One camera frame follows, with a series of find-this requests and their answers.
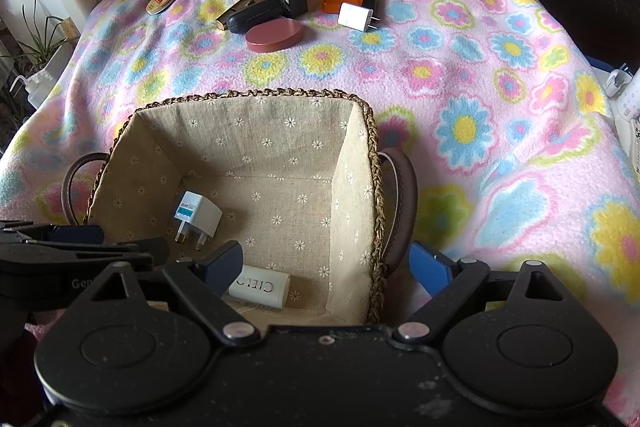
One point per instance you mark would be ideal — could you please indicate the potted green plant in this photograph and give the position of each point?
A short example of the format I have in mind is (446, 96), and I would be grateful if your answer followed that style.
(40, 39)

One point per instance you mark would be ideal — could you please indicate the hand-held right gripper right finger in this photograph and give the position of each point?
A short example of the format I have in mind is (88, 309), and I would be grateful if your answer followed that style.
(427, 274)

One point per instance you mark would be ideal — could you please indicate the gold lipstick tube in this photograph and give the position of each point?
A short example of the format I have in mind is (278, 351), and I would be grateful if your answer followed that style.
(234, 8)

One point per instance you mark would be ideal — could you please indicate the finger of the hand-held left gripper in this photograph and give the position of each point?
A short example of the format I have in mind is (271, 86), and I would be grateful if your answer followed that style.
(75, 234)
(100, 253)

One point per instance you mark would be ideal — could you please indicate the white plastic appliance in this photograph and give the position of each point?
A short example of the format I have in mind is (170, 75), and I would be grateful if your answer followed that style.
(629, 107)

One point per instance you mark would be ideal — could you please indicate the white plug adapter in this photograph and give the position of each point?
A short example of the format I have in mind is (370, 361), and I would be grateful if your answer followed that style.
(197, 213)

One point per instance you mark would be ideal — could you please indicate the white cylindrical tube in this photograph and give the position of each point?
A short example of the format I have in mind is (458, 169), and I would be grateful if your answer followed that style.
(265, 288)

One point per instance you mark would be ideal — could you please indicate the pink oval case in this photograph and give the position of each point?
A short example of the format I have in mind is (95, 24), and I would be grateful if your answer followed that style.
(275, 35)

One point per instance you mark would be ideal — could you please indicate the white wall charger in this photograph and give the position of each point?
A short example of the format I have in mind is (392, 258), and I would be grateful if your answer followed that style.
(352, 16)

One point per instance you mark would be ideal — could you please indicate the white plastic jug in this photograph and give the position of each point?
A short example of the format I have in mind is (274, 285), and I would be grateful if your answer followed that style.
(40, 87)

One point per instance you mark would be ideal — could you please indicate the floral fleece blanket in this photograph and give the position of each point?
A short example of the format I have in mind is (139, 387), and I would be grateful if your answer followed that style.
(450, 57)

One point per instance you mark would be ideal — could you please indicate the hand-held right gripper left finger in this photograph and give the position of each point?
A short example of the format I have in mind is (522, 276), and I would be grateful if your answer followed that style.
(225, 269)

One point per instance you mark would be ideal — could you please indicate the woven basket with fabric liner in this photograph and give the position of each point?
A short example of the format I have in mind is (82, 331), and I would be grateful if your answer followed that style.
(280, 187)

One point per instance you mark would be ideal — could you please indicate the black oblong case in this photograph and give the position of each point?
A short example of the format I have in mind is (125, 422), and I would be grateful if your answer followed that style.
(250, 15)

